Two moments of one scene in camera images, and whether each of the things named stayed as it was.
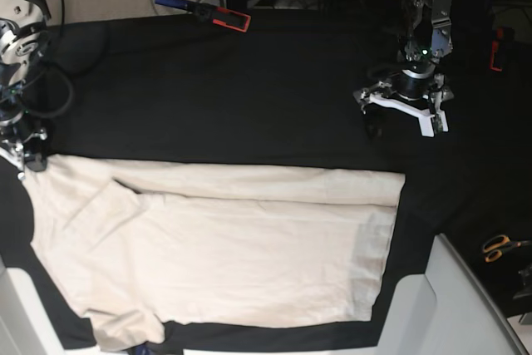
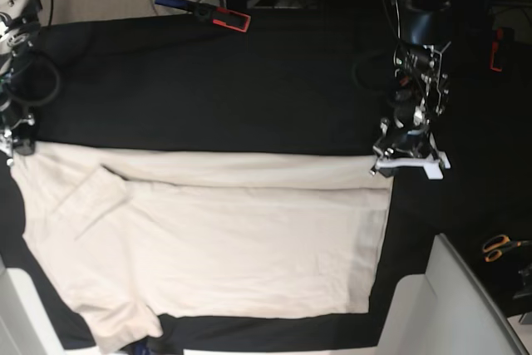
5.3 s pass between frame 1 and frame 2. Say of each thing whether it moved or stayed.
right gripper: moved
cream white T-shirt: moved
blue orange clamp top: stayed
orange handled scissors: stayed
